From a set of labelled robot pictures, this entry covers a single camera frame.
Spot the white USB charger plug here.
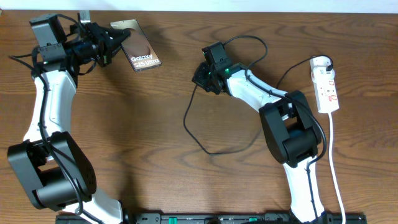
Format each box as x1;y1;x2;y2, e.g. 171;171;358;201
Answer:
311;67;335;83

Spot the black USB charging cable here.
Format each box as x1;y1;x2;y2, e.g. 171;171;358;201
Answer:
183;55;334;156

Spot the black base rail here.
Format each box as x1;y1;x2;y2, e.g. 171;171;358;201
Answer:
55;212;368;224

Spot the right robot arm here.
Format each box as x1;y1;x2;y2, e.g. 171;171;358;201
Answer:
192;42;325;223

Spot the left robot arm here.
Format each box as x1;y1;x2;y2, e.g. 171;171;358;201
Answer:
7;14;135;223

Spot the white power strip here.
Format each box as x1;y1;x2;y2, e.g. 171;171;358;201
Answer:
310;56;340;114

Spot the Galaxy smartphone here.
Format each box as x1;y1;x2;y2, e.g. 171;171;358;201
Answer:
110;19;162;72

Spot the white power strip cord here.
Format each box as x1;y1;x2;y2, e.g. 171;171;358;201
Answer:
327;112;346;224

